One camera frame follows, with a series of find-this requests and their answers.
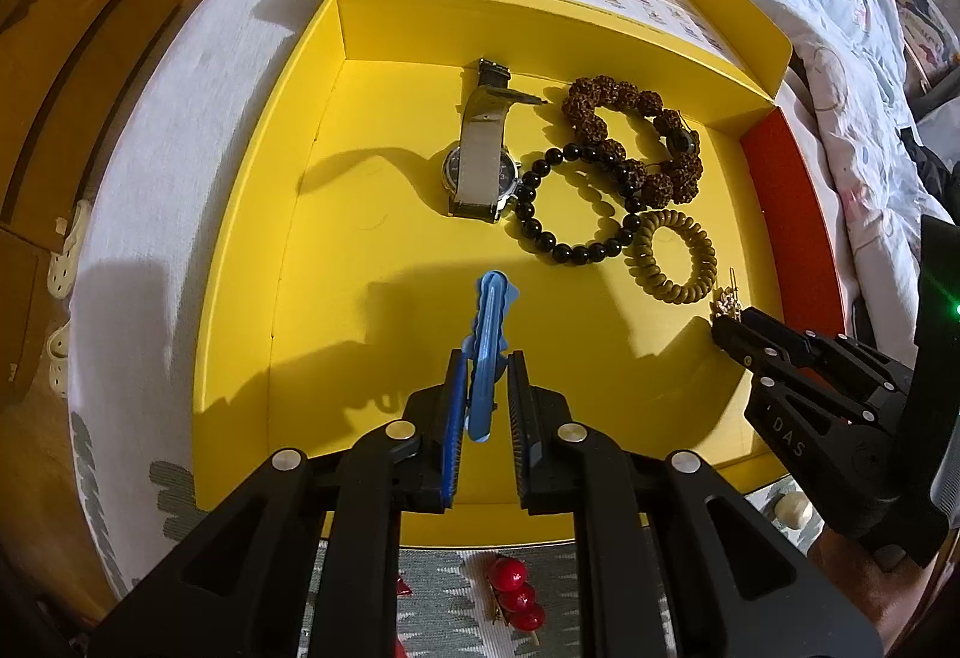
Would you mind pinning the yellow cardboard box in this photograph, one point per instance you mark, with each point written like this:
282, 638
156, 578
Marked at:
337, 253

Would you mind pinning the red berries hair clip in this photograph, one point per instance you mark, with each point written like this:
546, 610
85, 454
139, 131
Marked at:
514, 583

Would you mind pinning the dark cloth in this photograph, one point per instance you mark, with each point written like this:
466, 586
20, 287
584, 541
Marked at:
934, 170

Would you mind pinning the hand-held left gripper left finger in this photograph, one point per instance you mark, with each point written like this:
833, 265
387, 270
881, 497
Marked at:
451, 433

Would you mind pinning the wooden wardrobe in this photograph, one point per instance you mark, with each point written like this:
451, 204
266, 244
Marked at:
45, 65

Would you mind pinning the person's right hand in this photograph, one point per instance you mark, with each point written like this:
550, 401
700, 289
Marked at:
900, 605

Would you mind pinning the blue hair clip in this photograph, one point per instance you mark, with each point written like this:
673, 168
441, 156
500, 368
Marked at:
491, 313

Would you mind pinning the gold brooch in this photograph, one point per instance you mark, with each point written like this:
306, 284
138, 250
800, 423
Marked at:
726, 305

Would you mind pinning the patterned pillow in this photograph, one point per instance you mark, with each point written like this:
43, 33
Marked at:
919, 20

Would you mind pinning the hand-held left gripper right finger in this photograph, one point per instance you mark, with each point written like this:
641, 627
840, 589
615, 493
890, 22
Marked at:
519, 433

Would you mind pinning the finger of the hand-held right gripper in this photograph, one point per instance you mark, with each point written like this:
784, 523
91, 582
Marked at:
810, 358
787, 425

